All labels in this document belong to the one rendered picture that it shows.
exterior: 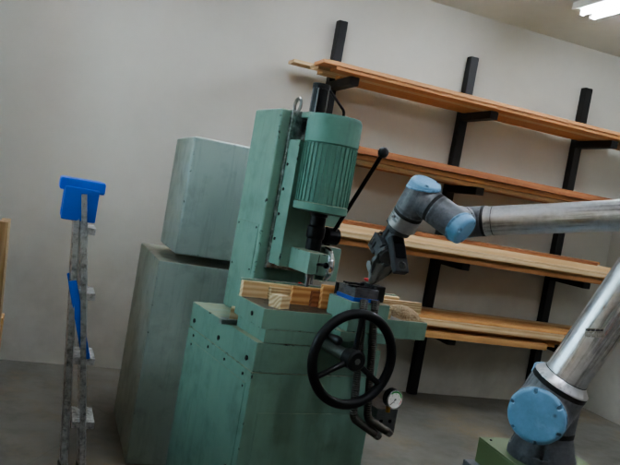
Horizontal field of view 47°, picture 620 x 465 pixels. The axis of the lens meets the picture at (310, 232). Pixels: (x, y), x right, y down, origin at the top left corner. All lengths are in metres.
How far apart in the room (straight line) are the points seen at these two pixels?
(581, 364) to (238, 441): 0.98
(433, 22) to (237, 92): 1.46
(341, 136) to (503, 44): 3.30
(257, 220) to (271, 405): 0.65
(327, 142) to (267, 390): 0.77
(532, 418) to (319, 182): 0.92
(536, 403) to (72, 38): 3.40
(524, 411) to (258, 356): 0.75
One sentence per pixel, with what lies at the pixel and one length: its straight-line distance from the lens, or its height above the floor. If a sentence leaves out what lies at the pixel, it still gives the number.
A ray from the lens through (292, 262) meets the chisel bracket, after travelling 2.34.
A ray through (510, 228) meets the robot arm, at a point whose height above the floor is 1.25.
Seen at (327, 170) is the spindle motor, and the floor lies 1.33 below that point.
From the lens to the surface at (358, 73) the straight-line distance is 4.30.
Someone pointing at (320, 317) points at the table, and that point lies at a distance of 2.17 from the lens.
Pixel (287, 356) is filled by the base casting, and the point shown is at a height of 0.76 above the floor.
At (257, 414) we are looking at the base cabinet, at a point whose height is 0.59.
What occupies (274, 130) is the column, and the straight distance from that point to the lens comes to 2.44.
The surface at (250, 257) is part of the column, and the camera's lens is 2.45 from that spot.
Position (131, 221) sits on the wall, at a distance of 4.47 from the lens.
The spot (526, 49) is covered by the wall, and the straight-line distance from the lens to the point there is 5.53.
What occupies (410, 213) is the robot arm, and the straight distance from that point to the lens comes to 2.05.
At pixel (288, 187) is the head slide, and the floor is 1.26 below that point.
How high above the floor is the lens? 1.23
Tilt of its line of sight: 3 degrees down
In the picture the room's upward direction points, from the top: 10 degrees clockwise
